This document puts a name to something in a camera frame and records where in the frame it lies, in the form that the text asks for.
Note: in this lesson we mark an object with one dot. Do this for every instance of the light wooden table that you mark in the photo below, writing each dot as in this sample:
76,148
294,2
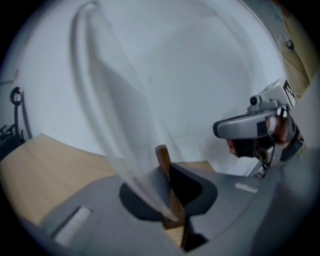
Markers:
50,175

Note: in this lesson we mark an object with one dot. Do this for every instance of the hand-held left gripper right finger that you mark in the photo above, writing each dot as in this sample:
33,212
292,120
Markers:
225,200

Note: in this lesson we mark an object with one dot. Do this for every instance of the clear plastic bag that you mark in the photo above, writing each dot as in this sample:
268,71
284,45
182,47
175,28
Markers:
172,175

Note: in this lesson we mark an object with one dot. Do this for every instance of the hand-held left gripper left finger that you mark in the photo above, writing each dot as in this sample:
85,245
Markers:
105,220

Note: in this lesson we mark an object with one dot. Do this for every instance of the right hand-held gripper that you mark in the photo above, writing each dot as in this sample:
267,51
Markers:
275,96

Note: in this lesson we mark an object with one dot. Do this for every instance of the person's right hand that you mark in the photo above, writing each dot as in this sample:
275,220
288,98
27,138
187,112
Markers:
278,130

